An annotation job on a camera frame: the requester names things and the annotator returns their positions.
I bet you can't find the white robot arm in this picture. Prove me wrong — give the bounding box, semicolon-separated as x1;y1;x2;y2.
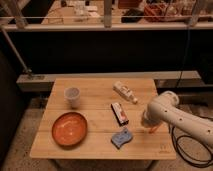
141;91;213;148

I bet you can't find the orange ceramic bowl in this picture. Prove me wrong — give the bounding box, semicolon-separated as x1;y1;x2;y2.
51;112;88;146

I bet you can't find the black and red box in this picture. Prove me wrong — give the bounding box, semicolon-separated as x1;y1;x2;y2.
111;103;129;126

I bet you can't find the white tube bottle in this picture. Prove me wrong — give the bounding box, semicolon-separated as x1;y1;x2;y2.
113;81;138;104

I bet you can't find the blue sponge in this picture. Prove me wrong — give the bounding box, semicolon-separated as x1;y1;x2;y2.
111;128;133;149

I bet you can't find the wooden table board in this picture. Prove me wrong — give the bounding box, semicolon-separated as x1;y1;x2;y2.
30;80;176;160

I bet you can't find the white plastic cup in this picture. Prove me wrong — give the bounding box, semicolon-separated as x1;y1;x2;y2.
64;87;80;108

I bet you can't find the diagonal metal pole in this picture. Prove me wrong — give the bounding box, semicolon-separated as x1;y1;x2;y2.
1;26;32;77

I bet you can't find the black cable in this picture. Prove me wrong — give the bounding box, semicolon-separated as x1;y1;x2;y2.
169;124;213;169

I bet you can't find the grey metal rail beam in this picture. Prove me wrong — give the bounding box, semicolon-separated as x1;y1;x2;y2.
16;71;203;92

